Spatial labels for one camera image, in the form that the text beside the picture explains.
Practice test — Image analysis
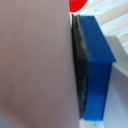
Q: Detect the pink plastic cup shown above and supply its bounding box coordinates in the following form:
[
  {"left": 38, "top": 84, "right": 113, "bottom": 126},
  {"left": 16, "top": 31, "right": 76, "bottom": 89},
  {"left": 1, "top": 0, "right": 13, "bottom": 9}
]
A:
[{"left": 0, "top": 0, "right": 82, "bottom": 128}]

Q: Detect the red plastic bowl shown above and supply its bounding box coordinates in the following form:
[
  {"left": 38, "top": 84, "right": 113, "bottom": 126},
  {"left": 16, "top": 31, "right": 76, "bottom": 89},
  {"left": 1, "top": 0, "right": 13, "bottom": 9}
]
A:
[{"left": 68, "top": 0, "right": 89, "bottom": 14}]

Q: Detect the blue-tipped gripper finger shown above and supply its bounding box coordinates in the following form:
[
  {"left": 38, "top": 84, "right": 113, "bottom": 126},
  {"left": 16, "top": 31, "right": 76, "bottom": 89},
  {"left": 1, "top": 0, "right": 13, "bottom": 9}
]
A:
[{"left": 71, "top": 14, "right": 118, "bottom": 122}]

